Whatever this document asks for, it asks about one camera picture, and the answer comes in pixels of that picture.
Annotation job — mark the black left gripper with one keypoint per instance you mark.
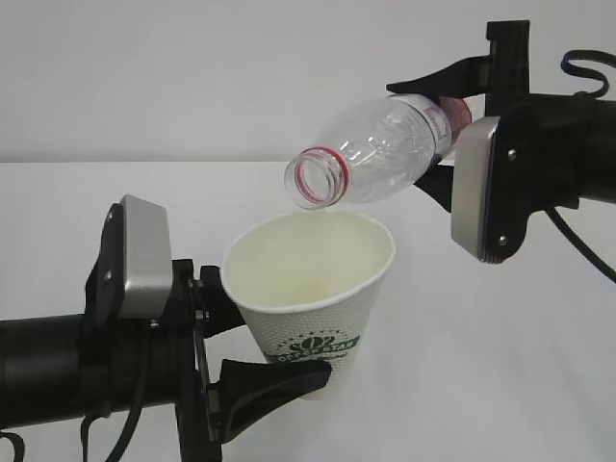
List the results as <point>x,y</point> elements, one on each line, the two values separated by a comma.
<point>198,308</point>

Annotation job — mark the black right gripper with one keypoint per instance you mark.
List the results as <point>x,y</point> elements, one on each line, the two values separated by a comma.
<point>532,161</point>

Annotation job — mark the clear plastic water bottle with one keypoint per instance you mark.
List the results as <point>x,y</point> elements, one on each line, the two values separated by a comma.
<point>375,150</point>

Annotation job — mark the white paper cup green logo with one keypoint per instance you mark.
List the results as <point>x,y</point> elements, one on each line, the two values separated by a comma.
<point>306,283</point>

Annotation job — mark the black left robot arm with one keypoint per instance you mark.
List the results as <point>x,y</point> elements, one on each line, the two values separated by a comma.
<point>58,368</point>

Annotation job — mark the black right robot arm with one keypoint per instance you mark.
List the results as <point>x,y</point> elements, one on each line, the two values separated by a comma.
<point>594,150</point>

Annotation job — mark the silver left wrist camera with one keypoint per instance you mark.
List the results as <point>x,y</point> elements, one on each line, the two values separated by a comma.
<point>132,275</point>

